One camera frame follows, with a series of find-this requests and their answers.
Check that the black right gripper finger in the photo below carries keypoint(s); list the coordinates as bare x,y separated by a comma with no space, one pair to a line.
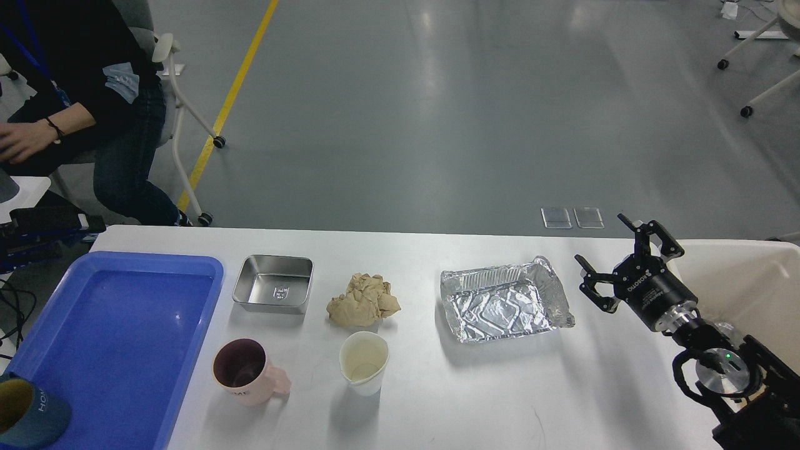
590,278
668,247

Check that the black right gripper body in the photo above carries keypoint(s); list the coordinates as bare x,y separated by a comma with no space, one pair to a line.
655,294

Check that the pink mug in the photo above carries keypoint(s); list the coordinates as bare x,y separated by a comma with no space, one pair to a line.
244,369

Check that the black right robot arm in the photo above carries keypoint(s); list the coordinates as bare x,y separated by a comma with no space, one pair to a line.
752,393

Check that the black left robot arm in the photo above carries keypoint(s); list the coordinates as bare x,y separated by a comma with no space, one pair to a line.
34,234

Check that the person's left hand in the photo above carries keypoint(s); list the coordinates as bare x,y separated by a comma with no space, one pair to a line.
21,140

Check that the clear floor plate right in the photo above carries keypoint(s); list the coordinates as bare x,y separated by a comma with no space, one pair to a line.
589,217

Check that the clear floor plate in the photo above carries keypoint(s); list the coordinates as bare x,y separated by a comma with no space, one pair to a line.
589,217
556,218

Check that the crumpled clear plastic in bin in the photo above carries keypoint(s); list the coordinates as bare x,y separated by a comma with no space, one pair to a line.
725,328

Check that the white plastic bin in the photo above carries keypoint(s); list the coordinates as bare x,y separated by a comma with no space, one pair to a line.
752,285

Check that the clear floor plate left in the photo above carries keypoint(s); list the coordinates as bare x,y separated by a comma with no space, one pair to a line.
556,218

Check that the aluminium foil tray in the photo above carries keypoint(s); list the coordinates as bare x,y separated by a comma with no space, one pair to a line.
504,302

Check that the crumpled brown paper ball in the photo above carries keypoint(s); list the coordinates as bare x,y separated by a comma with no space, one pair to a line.
367,299

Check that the white paper cup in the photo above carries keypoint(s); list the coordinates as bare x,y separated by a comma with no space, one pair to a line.
363,358

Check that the square stainless steel tray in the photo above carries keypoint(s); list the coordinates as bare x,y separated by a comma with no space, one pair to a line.
274,284

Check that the blue plastic tray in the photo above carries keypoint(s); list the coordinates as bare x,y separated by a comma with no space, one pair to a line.
118,341

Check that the white rolling chair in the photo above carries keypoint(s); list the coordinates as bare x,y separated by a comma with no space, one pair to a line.
162,48

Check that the seated person in black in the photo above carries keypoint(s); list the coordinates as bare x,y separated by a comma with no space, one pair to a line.
94,84

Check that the small white side table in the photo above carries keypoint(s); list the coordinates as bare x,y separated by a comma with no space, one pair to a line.
21,192

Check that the teal mug yellow inside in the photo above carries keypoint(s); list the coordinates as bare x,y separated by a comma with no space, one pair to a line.
31,418

